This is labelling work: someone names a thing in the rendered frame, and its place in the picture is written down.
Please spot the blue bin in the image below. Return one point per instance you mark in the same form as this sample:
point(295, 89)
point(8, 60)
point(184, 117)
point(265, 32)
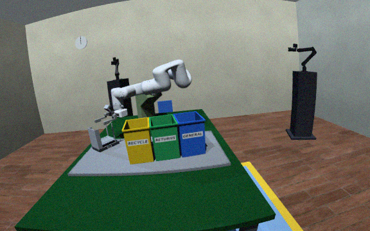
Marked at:
point(191, 133)

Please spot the yellow open bin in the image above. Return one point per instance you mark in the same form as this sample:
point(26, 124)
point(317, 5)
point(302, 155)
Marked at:
point(138, 140)

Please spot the green bin with label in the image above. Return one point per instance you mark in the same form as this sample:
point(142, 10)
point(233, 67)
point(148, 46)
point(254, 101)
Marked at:
point(165, 137)

